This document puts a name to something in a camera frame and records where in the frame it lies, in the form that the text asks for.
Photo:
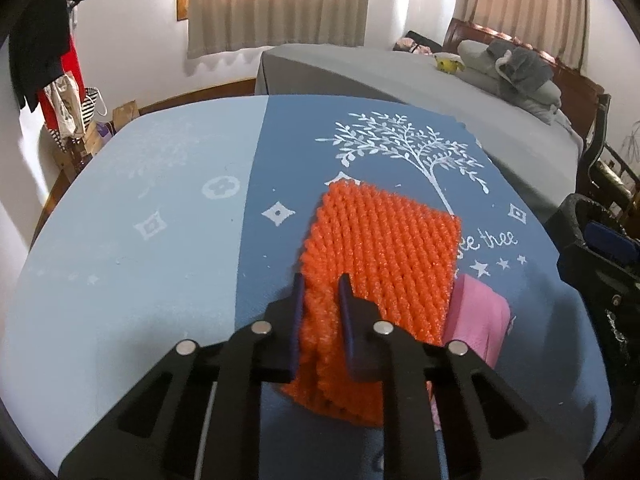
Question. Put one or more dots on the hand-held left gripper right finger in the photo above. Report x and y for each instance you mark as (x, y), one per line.
(346, 310)

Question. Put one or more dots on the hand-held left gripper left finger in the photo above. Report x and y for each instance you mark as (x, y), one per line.
(298, 310)

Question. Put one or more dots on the orange foam net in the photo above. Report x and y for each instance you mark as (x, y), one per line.
(390, 245)

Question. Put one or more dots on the bin with black liner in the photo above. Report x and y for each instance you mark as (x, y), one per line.
(575, 240)

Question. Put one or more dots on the blue plastic bag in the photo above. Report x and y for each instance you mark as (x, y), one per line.
(610, 242)

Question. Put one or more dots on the pink foam sheet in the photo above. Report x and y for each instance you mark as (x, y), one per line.
(475, 310)

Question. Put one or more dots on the blue printed tablecloth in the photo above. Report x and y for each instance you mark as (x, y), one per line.
(150, 185)

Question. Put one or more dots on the bed with grey sheet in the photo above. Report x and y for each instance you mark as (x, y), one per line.
(350, 75)

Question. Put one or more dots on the brown paper bag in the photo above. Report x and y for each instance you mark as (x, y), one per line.
(126, 117)

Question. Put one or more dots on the purple box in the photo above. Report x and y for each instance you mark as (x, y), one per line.
(105, 134)

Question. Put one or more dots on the yellow plush toy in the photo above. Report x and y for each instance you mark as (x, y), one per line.
(448, 63)

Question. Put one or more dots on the pink cloth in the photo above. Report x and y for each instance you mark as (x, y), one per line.
(415, 47)

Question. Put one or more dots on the cardboard box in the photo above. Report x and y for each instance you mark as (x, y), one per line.
(70, 160)

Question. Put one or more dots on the folded grey quilt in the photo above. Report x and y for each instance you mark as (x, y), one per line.
(545, 112)

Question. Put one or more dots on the grey pillow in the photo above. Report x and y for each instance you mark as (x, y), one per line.
(475, 60)

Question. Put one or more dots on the black bag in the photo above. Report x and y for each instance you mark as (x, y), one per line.
(425, 37)

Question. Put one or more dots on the striped bag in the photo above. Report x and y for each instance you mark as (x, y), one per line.
(90, 105)

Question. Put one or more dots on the dark grey blanket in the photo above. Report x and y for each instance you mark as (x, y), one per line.
(525, 67)

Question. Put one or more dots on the white tote bag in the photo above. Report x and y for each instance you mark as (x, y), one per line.
(65, 105)

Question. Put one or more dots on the wide beige curtain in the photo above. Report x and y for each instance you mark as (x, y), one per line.
(275, 0)

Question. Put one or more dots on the black office chair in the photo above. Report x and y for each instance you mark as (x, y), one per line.
(601, 125)

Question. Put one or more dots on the red hanging garment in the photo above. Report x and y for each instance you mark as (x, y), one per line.
(72, 67)

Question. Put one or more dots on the black hanging garment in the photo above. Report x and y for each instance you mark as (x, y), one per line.
(40, 45)

